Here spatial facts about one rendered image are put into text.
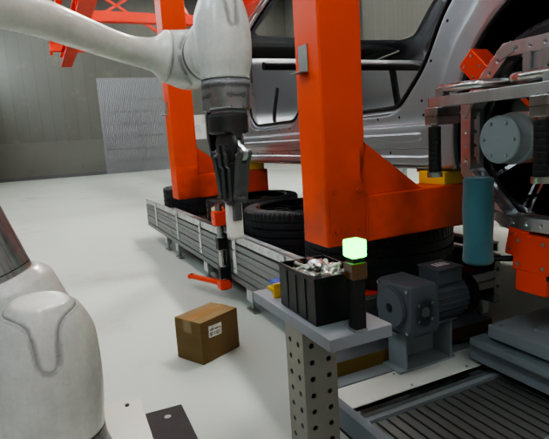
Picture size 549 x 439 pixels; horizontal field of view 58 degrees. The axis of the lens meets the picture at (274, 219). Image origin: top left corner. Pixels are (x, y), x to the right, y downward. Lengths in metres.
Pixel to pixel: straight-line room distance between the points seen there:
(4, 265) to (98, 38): 0.43
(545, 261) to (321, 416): 0.76
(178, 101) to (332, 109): 1.94
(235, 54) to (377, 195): 0.95
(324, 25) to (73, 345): 1.20
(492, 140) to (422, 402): 0.81
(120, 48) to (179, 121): 2.43
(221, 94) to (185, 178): 2.53
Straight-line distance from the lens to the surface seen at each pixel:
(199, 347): 2.08
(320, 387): 1.39
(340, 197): 1.63
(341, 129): 1.63
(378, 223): 1.74
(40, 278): 0.99
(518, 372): 1.78
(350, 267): 1.09
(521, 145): 1.42
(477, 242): 1.57
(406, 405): 1.65
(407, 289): 1.61
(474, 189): 1.54
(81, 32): 0.93
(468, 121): 1.71
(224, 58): 0.90
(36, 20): 0.88
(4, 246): 0.99
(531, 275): 1.61
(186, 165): 3.42
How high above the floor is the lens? 0.89
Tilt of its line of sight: 9 degrees down
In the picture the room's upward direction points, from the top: 4 degrees counter-clockwise
